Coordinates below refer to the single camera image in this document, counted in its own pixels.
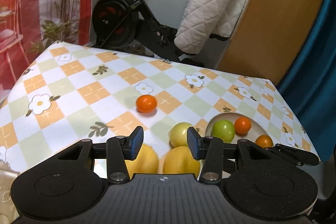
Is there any black exercise bike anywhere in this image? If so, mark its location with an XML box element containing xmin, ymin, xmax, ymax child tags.
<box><xmin>92</xmin><ymin>0</ymin><xmax>205</xmax><ymax>67</ymax></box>

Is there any pale yellow-green round fruit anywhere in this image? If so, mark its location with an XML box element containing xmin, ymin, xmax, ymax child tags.
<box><xmin>169</xmin><ymin>122</ymin><xmax>193</xmax><ymax>148</ymax></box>

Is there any beige round plate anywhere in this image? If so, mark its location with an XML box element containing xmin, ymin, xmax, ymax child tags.
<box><xmin>205</xmin><ymin>113</ymin><xmax>268</xmax><ymax>144</ymax></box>

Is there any teal curtain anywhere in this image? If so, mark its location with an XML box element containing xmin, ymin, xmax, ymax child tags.
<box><xmin>277</xmin><ymin>0</ymin><xmax>335</xmax><ymax>161</ymax></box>

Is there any yellow lemon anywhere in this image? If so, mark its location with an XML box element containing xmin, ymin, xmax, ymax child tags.
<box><xmin>162</xmin><ymin>146</ymin><xmax>201</xmax><ymax>177</ymax></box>
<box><xmin>125</xmin><ymin>144</ymin><xmax>159</xmax><ymax>178</ymax></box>

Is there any dark orange tangerine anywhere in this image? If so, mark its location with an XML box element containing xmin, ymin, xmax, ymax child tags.
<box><xmin>255</xmin><ymin>135</ymin><xmax>273</xmax><ymax>148</ymax></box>

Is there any green apple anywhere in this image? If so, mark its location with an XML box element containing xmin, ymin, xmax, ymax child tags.
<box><xmin>211</xmin><ymin>119</ymin><xmax>235</xmax><ymax>143</ymax></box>

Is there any brown wooden board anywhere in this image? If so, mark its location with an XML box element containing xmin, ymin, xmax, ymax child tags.
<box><xmin>218</xmin><ymin>0</ymin><xmax>322</xmax><ymax>84</ymax></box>

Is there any small red-orange tomato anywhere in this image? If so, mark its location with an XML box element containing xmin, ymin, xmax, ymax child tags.
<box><xmin>135</xmin><ymin>94</ymin><xmax>157</xmax><ymax>113</ymax></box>

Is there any white quilted blanket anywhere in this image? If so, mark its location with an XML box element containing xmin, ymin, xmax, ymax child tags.
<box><xmin>174</xmin><ymin>0</ymin><xmax>248</xmax><ymax>55</ymax></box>

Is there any red printed backdrop curtain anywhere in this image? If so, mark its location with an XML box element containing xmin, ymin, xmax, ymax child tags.
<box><xmin>1</xmin><ymin>0</ymin><xmax>92</xmax><ymax>97</ymax></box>

